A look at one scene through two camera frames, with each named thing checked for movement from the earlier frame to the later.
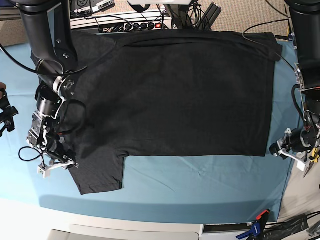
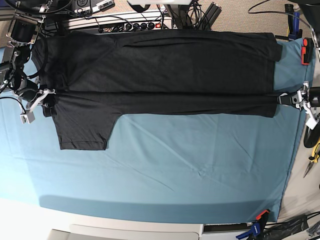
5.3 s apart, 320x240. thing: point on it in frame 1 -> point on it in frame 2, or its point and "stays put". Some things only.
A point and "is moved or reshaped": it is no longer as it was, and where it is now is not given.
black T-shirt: (169, 92) is moved or reshaped
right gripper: (300, 140) -> (307, 97)
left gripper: (43, 134) -> (27, 89)
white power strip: (165, 23) stays put
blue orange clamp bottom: (257, 232) stays put
